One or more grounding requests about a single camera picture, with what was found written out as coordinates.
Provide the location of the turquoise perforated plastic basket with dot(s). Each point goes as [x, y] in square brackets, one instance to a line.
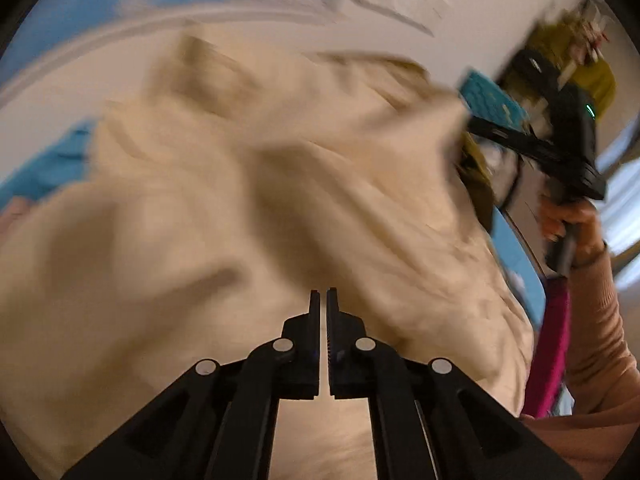
[492, 97]

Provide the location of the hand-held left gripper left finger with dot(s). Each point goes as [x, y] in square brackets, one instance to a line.
[305, 360]

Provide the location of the person's peach sweater torso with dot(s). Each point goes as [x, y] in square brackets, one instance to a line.
[590, 450]

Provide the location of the magenta cloth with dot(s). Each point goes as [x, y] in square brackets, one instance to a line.
[550, 350]

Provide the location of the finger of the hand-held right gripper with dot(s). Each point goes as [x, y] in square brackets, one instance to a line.
[505, 135]
[535, 67]

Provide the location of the yellow-green hanging garment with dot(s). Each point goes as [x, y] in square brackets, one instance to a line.
[595, 77]

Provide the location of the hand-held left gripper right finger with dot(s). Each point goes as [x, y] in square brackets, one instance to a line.
[340, 360]

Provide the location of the person's right hand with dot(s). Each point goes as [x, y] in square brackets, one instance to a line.
[587, 230]

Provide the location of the large cream cloth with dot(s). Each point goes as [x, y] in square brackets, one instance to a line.
[225, 220]

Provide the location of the wall map poster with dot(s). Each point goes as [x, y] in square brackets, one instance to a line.
[75, 5]

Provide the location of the olive green garment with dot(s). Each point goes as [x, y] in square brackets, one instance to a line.
[477, 185]

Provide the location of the person's right forearm peach sleeve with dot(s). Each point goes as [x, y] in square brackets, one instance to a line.
[595, 340]

